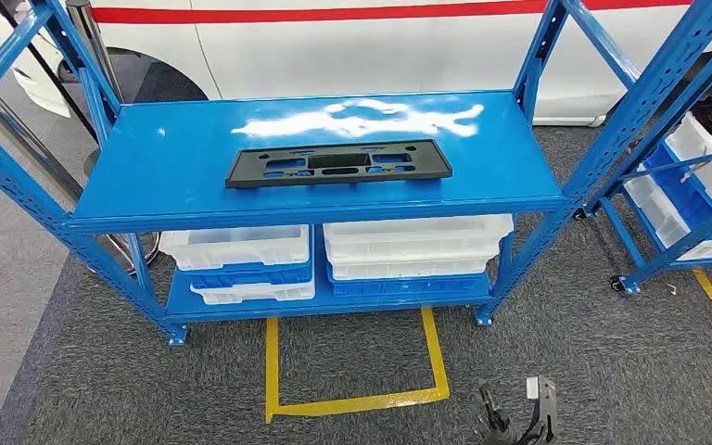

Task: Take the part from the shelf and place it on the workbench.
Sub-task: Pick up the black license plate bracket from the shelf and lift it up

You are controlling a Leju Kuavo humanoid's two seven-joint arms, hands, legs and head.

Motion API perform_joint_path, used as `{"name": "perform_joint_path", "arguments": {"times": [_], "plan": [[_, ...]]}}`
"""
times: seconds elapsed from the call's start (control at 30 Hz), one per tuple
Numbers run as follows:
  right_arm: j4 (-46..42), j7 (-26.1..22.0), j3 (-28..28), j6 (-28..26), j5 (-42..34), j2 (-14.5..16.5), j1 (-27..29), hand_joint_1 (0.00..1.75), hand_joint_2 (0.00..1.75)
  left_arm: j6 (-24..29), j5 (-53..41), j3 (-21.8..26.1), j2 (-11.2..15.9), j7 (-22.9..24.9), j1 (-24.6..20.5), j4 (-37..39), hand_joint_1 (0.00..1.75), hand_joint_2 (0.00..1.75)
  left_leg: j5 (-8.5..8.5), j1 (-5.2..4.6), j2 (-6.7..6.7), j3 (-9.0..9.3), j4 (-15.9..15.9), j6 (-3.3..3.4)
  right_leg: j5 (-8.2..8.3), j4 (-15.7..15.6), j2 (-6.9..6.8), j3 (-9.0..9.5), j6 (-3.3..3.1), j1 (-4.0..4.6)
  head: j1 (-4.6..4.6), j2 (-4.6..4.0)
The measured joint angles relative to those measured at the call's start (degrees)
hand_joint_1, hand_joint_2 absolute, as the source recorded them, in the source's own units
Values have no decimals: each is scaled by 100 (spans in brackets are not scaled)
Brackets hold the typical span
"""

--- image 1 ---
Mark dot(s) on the black plastic license plate bracket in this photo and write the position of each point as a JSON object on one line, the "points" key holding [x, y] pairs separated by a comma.
{"points": [[245, 169]]}

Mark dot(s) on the chrome metal bar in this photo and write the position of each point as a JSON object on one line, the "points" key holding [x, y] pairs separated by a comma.
{"points": [[30, 147]]}

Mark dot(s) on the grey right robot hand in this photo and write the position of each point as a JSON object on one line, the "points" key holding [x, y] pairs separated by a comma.
{"points": [[494, 417]]}

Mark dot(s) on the white car with red stripe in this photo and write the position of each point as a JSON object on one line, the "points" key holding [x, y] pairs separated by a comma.
{"points": [[331, 55]]}

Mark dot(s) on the blue plastic bin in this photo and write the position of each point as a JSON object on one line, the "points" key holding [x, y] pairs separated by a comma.
{"points": [[687, 196], [245, 274]]}

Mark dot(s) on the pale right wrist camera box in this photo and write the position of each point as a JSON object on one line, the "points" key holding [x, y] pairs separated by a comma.
{"points": [[533, 388]]}

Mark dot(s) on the chrome stanchion post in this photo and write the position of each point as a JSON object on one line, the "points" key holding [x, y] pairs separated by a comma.
{"points": [[95, 37]]}

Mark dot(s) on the black barrier belt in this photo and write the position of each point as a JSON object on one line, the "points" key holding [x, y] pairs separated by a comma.
{"points": [[49, 73]]}

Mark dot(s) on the blue wheeled shelf rack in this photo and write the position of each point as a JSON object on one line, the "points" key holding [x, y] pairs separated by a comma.
{"points": [[687, 236]]}

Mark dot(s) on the blue metal shelf rack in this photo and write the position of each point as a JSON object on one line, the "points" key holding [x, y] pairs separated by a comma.
{"points": [[165, 160]]}

